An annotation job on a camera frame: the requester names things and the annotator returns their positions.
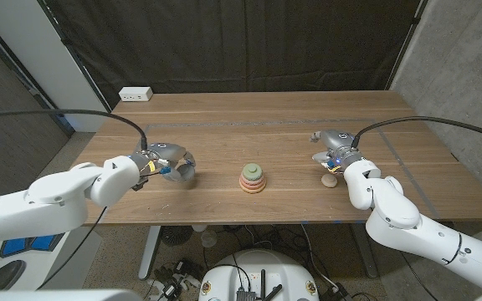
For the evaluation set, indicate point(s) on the clear plastic cup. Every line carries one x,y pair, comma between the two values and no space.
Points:
209,238

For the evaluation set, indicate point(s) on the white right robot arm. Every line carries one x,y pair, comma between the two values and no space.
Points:
408,234

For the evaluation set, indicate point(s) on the black power adapter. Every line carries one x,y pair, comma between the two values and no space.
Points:
170,290

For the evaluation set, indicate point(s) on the black blue foot pedal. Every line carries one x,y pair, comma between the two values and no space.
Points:
44,242

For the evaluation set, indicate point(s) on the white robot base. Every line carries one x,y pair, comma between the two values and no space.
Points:
262,263

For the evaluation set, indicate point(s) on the grey table leg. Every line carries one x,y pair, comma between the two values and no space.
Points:
364,251

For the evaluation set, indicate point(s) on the black floor fan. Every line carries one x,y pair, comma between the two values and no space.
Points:
177,235

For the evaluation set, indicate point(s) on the grey tape outline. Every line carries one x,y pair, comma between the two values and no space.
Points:
266,123

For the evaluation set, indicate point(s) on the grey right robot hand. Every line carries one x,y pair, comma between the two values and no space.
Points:
337,140

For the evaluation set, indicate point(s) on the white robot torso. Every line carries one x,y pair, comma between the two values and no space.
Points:
57,296

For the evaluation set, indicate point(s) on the black backdrop curtain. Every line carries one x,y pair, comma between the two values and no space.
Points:
245,42

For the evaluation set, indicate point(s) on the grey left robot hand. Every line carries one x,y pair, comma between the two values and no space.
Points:
167,151

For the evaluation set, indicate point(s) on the white table leg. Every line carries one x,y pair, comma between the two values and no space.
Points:
149,251

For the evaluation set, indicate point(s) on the black floor power strip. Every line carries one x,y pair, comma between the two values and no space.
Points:
337,292

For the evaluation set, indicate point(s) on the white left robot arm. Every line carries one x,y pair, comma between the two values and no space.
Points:
57,196

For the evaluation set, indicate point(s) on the white power strip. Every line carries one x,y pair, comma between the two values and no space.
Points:
135,93

